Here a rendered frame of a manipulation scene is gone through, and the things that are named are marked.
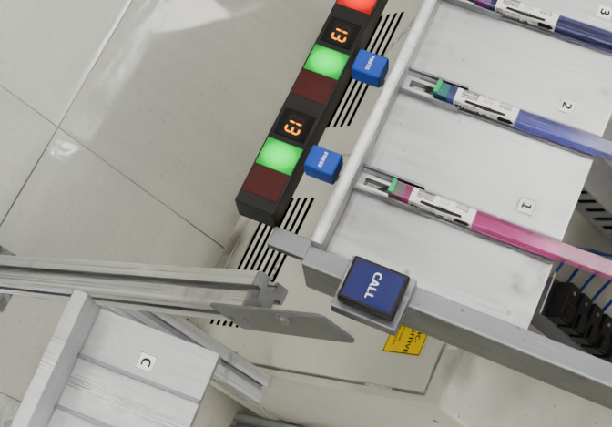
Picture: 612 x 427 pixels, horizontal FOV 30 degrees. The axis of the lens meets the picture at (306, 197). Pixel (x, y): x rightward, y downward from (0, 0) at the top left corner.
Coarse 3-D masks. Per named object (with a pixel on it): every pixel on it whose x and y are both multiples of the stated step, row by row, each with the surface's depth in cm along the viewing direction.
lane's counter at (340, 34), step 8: (328, 24) 113; (336, 24) 113; (344, 24) 113; (352, 24) 113; (328, 32) 112; (336, 32) 112; (344, 32) 112; (352, 32) 112; (328, 40) 112; (336, 40) 112; (344, 40) 112; (352, 40) 112; (344, 48) 112
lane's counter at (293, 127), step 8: (288, 112) 109; (296, 112) 109; (280, 120) 109; (288, 120) 109; (296, 120) 109; (304, 120) 109; (312, 120) 109; (280, 128) 108; (288, 128) 108; (296, 128) 108; (304, 128) 108; (288, 136) 108; (296, 136) 108; (304, 136) 108
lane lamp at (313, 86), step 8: (304, 72) 111; (312, 72) 111; (304, 80) 110; (312, 80) 110; (320, 80) 110; (328, 80) 110; (336, 80) 110; (296, 88) 110; (304, 88) 110; (312, 88) 110; (320, 88) 110; (328, 88) 110; (304, 96) 110; (312, 96) 110; (320, 96) 110; (328, 96) 109
